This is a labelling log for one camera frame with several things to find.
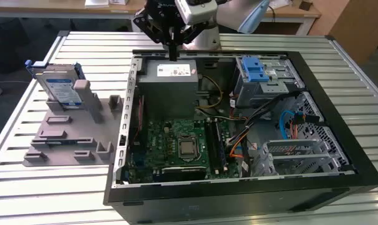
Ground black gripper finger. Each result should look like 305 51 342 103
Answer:
174 22 209 61
133 9 175 61

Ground hard disk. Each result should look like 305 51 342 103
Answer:
24 60 86 108

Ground blue data wire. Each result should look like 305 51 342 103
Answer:
280 110 296 141

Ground orange black power wire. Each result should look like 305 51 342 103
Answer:
290 112 321 141

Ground metal disk bay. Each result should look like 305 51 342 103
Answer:
260 139 342 176

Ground large white box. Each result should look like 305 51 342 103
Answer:
85 0 110 9

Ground blue drive latch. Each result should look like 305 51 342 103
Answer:
242 56 270 83

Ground wooden desk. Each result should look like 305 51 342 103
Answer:
0 0 322 36

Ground grey power supply unit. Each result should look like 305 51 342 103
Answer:
135 59 199 121

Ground metal optical drive cage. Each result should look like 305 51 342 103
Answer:
234 55 306 109

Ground green motherboard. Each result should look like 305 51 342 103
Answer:
126 118 244 183

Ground black CPU socket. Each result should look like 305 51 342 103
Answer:
175 135 199 162

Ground black office chair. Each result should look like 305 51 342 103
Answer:
0 17 30 75

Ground black RAM slot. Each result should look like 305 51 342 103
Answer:
205 119 224 174

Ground silver CPU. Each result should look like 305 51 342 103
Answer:
179 140 197 157

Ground dark RAM stick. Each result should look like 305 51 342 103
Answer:
214 119 230 173

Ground grey parts rack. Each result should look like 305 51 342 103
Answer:
22 79 126 167

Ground wooden cabinet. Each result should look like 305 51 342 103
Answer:
309 0 378 65

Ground black graphics card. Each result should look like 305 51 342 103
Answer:
161 165 207 181

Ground black PC case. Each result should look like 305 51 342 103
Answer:
103 49 378 225

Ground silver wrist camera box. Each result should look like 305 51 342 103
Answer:
175 0 219 25

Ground yellow wires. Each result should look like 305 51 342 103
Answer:
197 75 225 110

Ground red wire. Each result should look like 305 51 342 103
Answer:
138 95 146 132

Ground black cable bundle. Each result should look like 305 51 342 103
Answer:
229 91 304 153

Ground orange wires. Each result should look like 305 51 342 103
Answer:
229 137 250 160

